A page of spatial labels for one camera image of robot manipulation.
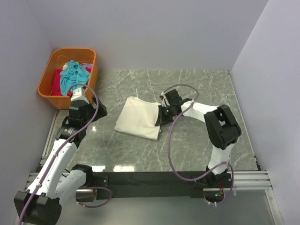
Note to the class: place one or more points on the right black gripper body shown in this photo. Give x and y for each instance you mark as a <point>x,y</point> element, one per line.
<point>162,115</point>

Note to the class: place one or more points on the lavender cloth in basket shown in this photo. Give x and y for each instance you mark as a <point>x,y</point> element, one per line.
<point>87,65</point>

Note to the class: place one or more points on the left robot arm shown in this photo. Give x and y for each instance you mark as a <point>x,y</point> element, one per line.
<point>41,203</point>

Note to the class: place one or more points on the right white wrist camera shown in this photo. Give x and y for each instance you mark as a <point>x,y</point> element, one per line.
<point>165,102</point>

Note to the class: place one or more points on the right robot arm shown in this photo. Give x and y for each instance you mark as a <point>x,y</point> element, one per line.
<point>222,128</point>

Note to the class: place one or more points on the red t shirt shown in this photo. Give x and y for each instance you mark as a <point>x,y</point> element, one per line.
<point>56,83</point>

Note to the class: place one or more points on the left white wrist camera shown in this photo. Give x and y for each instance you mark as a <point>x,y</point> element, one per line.
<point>77,94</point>

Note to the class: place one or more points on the teal t shirt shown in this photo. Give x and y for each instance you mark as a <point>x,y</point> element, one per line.
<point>72,74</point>

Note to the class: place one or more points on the white t shirt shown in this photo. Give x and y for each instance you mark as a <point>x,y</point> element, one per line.
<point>138,118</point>

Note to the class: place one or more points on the orange plastic basket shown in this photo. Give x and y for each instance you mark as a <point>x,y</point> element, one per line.
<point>56,61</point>

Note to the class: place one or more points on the black base beam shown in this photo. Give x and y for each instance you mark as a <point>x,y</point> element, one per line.
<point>158,184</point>

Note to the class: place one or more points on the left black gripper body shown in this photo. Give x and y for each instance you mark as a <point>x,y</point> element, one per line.
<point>99,108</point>

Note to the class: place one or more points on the aluminium frame rail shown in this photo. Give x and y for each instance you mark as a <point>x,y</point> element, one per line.
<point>248,180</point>

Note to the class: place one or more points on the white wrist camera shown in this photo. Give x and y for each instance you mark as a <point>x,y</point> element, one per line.
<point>165,102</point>
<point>77,94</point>

